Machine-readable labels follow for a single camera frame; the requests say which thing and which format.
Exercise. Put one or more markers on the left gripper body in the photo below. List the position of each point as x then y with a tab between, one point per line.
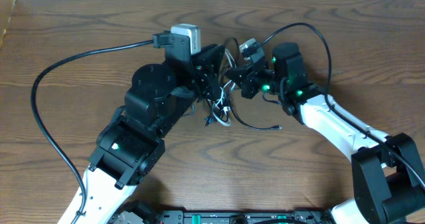
202	77

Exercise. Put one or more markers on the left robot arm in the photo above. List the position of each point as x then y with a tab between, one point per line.
132	143

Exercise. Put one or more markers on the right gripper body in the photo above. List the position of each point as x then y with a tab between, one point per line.
255	84

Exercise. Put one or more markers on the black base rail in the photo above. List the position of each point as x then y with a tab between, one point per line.
210	217

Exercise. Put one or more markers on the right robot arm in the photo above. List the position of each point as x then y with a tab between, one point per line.
388	175

